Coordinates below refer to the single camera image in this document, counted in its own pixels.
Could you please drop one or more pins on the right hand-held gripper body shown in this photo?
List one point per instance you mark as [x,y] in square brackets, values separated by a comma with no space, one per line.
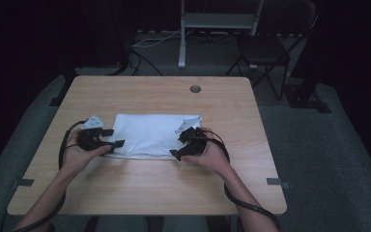
[194,141]

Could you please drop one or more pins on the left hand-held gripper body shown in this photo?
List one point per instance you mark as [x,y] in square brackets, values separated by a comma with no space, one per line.
[90,138]

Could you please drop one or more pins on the white printed tank top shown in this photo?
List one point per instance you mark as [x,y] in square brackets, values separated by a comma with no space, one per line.
[148,137]

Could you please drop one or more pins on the person's right hand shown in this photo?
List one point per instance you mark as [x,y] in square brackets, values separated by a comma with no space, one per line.
[211,158]

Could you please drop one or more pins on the person's left hand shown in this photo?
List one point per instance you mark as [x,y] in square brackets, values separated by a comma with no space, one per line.
[77,158]

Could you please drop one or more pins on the grey round table grommet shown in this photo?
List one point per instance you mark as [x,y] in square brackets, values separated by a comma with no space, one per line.
[195,89]

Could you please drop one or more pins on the person's right leg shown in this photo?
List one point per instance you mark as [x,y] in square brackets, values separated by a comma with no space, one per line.
[183,224]

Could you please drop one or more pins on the long power strip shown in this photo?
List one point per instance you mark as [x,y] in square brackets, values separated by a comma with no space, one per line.
[161,32]

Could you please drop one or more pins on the black folding chair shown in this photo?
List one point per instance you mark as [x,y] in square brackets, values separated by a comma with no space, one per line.
[264,48]

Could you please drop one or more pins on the grey metal stand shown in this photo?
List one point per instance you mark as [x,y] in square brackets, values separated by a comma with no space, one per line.
[217,20]

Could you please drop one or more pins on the black stand base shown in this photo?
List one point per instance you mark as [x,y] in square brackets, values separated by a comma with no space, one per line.
[309,100]

